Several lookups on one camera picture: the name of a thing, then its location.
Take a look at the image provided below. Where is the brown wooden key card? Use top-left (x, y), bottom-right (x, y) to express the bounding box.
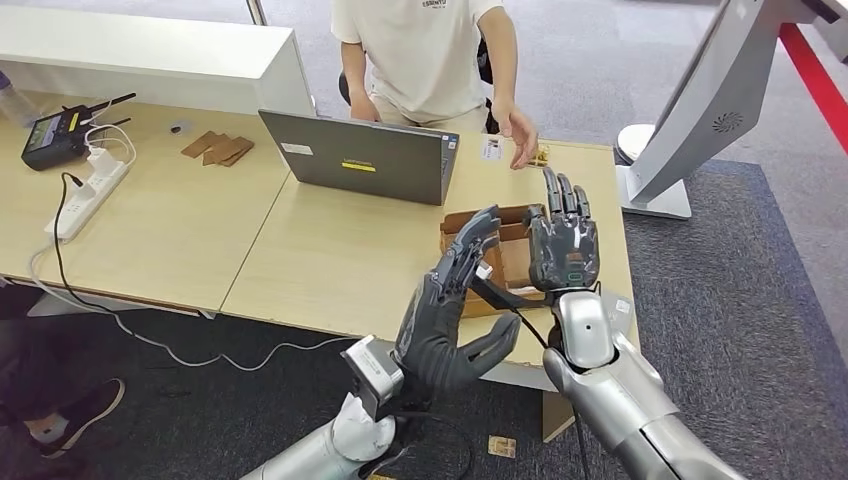
top-left (180, 130), bottom-right (221, 160)
top-left (201, 134), bottom-right (234, 167)
top-left (218, 136), bottom-right (256, 168)

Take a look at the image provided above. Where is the silver kiosk stand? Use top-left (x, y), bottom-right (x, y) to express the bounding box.
top-left (614, 0), bottom-right (848, 222)

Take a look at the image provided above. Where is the white cabinet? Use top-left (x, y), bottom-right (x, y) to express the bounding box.
top-left (0, 5), bottom-right (317, 118)

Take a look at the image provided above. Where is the white charger plug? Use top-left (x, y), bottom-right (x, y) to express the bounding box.
top-left (86, 146), bottom-right (119, 179)

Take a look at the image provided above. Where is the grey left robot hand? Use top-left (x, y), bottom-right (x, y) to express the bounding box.
top-left (392, 204), bottom-right (523, 394)

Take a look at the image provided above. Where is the black remote controller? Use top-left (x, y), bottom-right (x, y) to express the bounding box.
top-left (21, 91), bottom-right (138, 172)

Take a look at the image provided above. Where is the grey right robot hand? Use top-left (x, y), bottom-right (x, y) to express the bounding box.
top-left (522, 166), bottom-right (602, 295)

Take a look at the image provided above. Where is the white power strip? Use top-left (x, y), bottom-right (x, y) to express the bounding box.
top-left (44, 158), bottom-right (131, 244)

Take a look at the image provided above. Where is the white power strip cord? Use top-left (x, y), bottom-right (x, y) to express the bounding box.
top-left (27, 243), bottom-right (359, 372)

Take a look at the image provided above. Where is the white charger cable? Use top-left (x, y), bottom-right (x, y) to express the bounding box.
top-left (82, 99), bottom-right (138, 167)

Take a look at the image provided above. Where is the clear water bottle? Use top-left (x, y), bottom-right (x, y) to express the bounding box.
top-left (0, 69), bottom-right (38, 128)

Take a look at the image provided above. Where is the black power cable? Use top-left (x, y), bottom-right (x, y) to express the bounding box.
top-left (51, 170), bottom-right (124, 321)

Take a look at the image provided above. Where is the brown wooden organizer box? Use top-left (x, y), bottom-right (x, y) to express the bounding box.
top-left (439, 203), bottom-right (552, 319)

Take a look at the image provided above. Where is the red barrier belt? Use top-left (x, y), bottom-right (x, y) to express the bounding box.
top-left (778, 22), bottom-right (848, 158)

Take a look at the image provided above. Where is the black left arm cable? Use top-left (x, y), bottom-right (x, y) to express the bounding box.
top-left (377, 384), bottom-right (475, 480)

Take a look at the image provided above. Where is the person's right hand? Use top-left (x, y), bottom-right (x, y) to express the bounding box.
top-left (349, 89), bottom-right (384, 124)

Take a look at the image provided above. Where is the grey laptop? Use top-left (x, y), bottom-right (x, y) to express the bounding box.
top-left (258, 109), bottom-right (460, 207)

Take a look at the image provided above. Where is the person's left hand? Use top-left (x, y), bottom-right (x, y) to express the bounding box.
top-left (493, 99), bottom-right (540, 171)

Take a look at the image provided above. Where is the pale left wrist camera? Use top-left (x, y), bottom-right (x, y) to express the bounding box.
top-left (341, 334), bottom-right (405, 422)

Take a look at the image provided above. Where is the black office chair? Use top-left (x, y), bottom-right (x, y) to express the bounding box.
top-left (338, 36), bottom-right (503, 136)

